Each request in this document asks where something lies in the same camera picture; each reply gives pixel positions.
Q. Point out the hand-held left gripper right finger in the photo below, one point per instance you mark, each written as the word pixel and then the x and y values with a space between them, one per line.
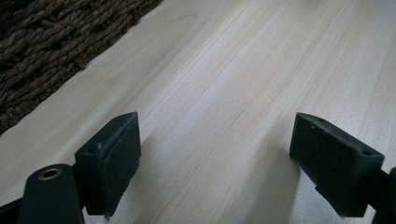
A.
pixel 339 168

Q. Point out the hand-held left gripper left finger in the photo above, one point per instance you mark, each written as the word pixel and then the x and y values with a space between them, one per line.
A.
pixel 109 165

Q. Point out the brown wicker basket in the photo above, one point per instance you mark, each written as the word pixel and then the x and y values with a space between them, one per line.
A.
pixel 46 46

